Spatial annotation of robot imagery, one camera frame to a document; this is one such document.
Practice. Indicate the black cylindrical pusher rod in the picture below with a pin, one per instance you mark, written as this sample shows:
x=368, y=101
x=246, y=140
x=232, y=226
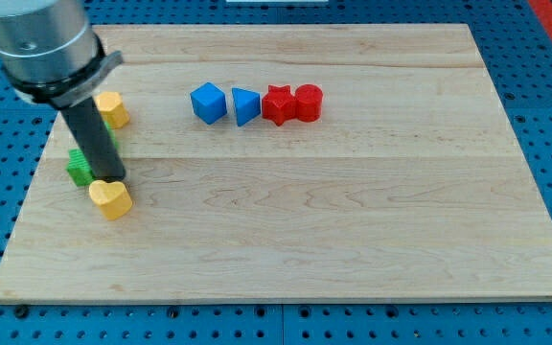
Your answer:
x=86, y=125

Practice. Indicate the yellow heart block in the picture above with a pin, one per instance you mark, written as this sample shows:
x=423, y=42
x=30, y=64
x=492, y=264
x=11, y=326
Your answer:
x=112, y=198

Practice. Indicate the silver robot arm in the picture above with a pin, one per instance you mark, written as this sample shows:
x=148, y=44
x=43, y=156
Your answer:
x=51, y=55

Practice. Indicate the green star block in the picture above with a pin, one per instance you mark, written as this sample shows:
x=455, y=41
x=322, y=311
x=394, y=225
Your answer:
x=79, y=169

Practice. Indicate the red star block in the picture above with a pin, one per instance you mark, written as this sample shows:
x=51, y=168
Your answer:
x=278, y=104

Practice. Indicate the yellow hexagon block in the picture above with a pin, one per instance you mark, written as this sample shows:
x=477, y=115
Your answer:
x=112, y=109

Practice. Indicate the blue cube block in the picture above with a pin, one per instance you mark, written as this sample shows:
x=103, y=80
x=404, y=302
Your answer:
x=208, y=103

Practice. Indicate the blue triangle block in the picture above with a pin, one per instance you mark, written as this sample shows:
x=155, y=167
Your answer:
x=247, y=105

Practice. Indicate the red cylinder block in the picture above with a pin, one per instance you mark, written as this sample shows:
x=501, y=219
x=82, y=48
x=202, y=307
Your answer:
x=309, y=98

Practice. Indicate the wooden board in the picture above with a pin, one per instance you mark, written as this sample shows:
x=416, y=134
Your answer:
x=411, y=187

